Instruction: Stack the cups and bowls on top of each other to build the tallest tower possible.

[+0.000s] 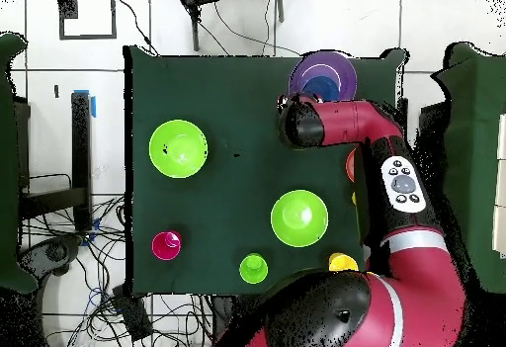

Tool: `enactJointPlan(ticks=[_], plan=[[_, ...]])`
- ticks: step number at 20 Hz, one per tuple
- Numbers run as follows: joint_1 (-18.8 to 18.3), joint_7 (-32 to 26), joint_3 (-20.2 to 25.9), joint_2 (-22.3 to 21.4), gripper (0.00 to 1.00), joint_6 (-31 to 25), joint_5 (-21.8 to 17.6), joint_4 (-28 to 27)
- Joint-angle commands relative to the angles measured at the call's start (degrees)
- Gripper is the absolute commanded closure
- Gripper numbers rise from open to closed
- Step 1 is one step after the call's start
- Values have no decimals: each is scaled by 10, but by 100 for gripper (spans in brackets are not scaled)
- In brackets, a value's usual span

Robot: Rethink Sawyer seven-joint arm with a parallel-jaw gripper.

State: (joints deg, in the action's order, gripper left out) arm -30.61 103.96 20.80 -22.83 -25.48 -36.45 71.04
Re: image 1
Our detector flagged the black floor cable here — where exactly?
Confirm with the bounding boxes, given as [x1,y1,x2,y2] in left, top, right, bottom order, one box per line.
[117,0,160,56]

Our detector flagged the yellow orange cup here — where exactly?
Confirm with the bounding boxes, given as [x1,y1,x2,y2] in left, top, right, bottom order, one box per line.
[328,252,360,273]

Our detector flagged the green cup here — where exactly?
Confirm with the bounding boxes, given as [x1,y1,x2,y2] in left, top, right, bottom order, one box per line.
[238,252,269,285]

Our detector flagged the green cloth side table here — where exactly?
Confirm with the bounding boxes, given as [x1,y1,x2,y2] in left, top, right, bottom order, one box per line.
[0,32,39,295]
[430,41,506,295]

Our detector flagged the red cup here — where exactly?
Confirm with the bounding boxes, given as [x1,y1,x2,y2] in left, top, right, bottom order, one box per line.
[151,229,184,262]

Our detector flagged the black floor box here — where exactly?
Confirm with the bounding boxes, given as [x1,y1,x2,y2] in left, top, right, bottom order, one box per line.
[110,283,154,343]

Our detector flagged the black camera stand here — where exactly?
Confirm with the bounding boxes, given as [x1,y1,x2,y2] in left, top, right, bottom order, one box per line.
[177,0,286,52]

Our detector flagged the purple bowl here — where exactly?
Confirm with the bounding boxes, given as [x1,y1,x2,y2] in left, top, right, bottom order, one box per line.
[288,49,359,103]

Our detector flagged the dark green table cloth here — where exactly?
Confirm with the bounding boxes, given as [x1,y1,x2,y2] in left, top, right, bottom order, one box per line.
[123,44,408,300]

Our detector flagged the grey square floor frame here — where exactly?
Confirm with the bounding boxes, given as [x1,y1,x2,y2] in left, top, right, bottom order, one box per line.
[57,0,119,41]

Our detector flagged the small dark blue bowl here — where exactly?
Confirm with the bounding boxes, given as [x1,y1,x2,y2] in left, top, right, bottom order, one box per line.
[300,75,342,103]

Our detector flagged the white boxes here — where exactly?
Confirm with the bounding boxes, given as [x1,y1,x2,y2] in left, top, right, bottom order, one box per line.
[491,113,506,261]

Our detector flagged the black bench with blue tape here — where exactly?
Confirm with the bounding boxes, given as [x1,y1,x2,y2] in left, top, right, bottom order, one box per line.
[17,88,97,233]

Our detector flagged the orange bowl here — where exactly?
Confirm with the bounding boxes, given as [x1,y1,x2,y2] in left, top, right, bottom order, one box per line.
[344,147,358,184]

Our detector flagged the green bowl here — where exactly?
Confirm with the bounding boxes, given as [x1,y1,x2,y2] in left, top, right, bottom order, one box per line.
[270,189,330,249]
[148,119,210,179]

